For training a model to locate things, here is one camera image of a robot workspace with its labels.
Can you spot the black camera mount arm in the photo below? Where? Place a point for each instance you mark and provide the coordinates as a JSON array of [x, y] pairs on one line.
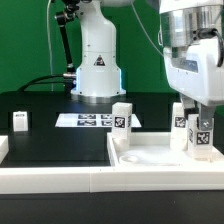
[[62, 18]]

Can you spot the white marker base plate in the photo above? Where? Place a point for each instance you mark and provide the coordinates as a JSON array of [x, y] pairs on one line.
[[90, 120]]

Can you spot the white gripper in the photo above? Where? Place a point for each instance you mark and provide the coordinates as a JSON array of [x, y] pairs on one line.
[[194, 66]]

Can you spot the white square tabletop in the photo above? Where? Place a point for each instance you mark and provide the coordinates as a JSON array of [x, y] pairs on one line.
[[152, 149]]

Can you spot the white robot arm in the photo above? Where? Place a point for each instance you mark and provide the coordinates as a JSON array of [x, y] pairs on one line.
[[98, 76]]

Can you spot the white U-shaped obstacle fence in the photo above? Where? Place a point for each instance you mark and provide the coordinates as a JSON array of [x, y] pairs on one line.
[[110, 178]]

